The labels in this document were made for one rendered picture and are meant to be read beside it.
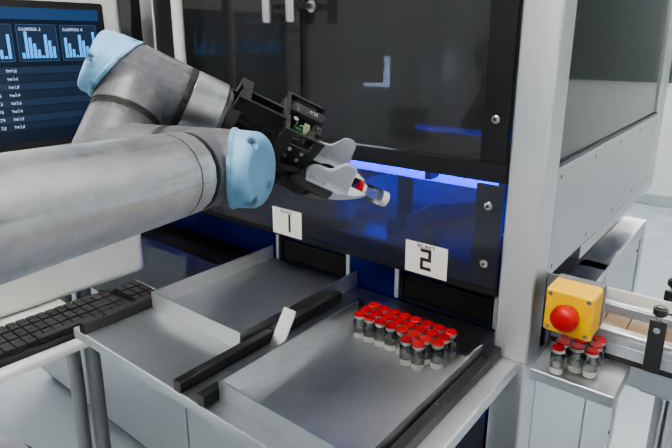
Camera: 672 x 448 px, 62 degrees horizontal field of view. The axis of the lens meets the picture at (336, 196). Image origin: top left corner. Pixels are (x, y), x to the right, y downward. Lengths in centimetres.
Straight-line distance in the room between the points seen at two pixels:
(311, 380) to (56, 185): 64
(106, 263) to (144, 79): 95
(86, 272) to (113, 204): 112
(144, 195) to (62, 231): 7
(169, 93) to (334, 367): 53
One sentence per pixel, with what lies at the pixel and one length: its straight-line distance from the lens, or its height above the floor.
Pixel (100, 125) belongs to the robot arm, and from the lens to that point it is 61.
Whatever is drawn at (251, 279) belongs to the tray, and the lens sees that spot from 127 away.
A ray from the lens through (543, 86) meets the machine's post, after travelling 87.
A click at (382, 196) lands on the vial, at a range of 75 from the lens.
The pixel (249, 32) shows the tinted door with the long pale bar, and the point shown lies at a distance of 122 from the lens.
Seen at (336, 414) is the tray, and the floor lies 88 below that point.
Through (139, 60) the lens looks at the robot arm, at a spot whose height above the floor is 138.
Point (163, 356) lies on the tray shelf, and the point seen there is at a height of 88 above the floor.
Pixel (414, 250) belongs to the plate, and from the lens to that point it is 102.
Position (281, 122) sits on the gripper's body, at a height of 131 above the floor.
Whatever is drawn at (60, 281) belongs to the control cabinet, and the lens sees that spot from 149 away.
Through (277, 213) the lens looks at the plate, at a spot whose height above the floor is 104.
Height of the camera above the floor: 140
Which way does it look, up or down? 16 degrees down
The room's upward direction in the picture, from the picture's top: straight up
